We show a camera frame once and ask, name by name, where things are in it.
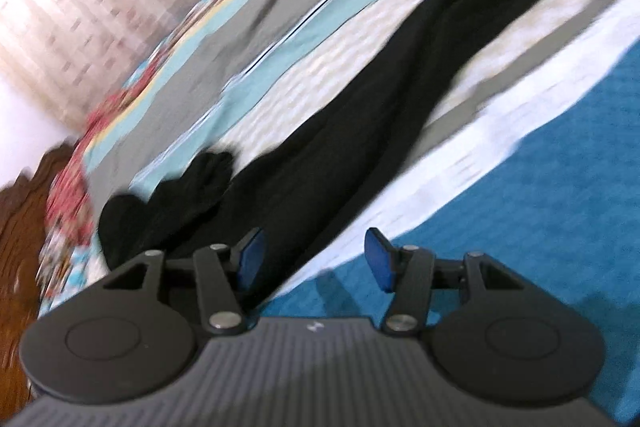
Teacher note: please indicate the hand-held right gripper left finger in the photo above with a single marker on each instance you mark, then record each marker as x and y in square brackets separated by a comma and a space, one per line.
[251, 259]

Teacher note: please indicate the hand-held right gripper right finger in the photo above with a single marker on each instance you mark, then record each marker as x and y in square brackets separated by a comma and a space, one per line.
[378, 259]

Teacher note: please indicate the black pants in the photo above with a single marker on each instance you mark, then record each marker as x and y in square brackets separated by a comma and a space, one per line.
[350, 122]

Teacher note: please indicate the blue grey patterned bedsheet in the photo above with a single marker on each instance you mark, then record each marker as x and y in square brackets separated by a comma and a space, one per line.
[525, 187]

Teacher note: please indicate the red floral blanket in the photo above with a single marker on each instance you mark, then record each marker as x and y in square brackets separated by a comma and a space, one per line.
[70, 187]

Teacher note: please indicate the brown wooden headboard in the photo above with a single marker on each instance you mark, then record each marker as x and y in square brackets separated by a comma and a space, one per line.
[25, 232]

